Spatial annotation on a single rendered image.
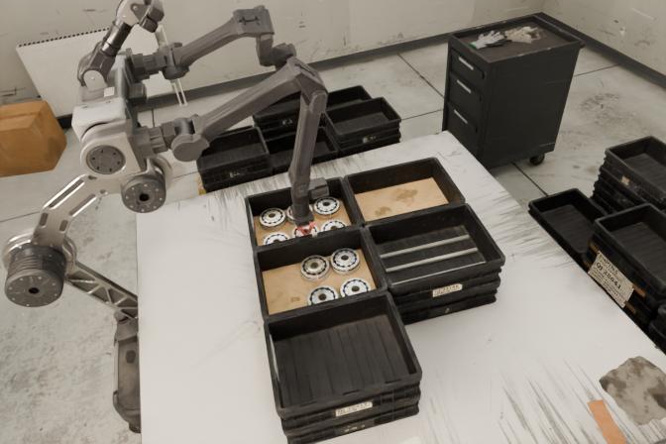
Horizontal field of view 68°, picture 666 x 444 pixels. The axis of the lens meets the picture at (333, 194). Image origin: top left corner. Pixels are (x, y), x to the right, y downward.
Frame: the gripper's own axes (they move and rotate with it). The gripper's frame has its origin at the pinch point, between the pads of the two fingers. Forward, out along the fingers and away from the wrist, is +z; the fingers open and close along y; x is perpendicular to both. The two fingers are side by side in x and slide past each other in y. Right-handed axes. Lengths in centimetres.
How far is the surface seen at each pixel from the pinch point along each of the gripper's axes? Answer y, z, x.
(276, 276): -11.3, 6.7, 14.8
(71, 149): 262, 88, 131
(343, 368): -53, 7, 5
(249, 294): -4.5, 19.8, 25.4
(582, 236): 1, 60, -142
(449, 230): -16, 6, -51
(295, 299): -24.0, 6.8, 11.2
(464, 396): -69, 20, -28
